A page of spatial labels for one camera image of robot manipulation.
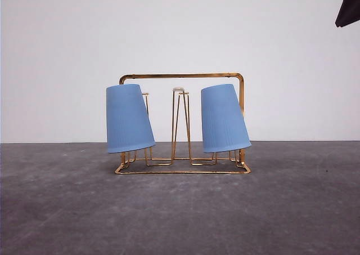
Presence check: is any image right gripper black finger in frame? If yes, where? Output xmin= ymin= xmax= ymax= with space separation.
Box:
xmin=335 ymin=0 xmax=360 ymax=27

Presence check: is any blue cup image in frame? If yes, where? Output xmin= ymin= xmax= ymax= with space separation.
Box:
xmin=106 ymin=84 xmax=156 ymax=154
xmin=201 ymin=83 xmax=252 ymax=153

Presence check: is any gold wire cup rack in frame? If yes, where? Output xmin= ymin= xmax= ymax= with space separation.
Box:
xmin=115 ymin=73 xmax=251 ymax=174

